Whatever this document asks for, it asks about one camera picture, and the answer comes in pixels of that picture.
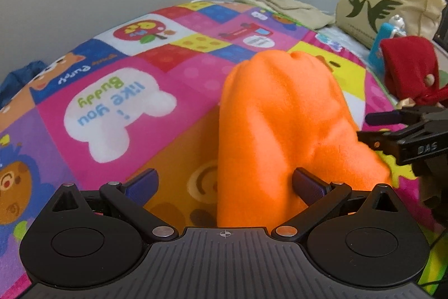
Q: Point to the blue cloth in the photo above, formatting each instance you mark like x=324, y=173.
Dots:
x=17, y=79

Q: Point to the blue white toy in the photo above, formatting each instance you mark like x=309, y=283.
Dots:
x=394, y=27

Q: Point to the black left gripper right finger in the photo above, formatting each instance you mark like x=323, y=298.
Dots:
x=323, y=201

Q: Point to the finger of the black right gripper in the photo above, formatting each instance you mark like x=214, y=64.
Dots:
x=407, y=115
x=384, y=141

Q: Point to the beige folded blanket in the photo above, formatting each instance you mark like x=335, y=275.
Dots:
x=302, y=13

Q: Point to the colourful cartoon play mat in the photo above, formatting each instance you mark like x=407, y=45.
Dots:
x=146, y=94

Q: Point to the red plush garment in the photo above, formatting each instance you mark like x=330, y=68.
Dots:
x=412, y=70

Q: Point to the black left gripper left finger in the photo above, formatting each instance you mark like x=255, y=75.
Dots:
x=127, y=200

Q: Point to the orange fleece garment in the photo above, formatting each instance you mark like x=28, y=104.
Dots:
x=281, y=111

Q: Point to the beige bird print bag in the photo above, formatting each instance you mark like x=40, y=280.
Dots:
x=362, y=19

